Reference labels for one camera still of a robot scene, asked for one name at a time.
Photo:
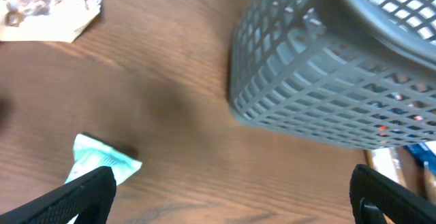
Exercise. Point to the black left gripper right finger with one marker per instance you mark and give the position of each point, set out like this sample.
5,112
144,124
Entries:
375,199

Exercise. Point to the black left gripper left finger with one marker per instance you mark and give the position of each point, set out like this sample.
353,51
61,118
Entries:
88,199

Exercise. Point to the orange tan cracker package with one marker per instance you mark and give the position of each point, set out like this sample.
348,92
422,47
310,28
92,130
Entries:
386,161

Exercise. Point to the blue tissue multipack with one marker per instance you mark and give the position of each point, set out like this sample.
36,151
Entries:
423,152

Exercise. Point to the grey plastic basket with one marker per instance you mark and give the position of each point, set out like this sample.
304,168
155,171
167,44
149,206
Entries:
353,73

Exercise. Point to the small teal white packet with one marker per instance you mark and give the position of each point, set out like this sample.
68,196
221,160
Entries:
90,154

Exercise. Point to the crumpled beige snack bag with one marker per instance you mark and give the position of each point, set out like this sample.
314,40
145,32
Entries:
46,20

